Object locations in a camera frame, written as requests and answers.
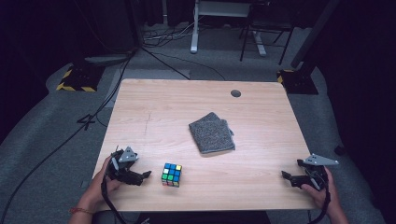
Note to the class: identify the black chair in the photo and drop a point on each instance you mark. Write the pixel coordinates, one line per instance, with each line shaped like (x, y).
(271, 18)

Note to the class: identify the white desk frame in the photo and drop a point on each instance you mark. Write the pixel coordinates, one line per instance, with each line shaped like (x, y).
(195, 31)

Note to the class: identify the black caster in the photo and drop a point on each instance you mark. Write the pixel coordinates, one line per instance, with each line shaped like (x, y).
(340, 150)

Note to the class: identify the person's dark clothing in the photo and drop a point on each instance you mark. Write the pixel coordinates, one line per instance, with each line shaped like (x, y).
(202, 218)

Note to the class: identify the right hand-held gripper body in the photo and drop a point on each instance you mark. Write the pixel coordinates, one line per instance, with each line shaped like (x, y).
(314, 177)

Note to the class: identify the person's left hand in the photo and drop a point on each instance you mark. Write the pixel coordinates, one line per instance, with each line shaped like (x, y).
(98, 189)

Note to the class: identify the multicoloured puzzle cube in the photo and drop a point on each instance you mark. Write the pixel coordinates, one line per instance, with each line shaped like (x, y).
(171, 174)

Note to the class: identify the grey round table grommet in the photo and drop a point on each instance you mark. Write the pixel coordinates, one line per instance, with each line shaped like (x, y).
(236, 93)

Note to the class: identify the person's right hand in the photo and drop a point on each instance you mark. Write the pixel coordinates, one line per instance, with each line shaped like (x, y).
(328, 197)

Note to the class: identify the grey fluffy cloth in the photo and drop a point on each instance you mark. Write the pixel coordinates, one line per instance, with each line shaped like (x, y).
(211, 133)

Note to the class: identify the grey tape strip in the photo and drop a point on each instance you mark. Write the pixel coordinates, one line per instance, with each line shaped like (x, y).
(84, 184)

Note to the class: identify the black yellow striped base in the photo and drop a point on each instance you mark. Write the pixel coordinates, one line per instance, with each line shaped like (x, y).
(299, 82)
(79, 79)

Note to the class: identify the black slanted pole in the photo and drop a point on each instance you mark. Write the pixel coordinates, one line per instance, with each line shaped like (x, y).
(314, 31)

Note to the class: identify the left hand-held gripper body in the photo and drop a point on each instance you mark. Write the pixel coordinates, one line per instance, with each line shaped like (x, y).
(124, 174)

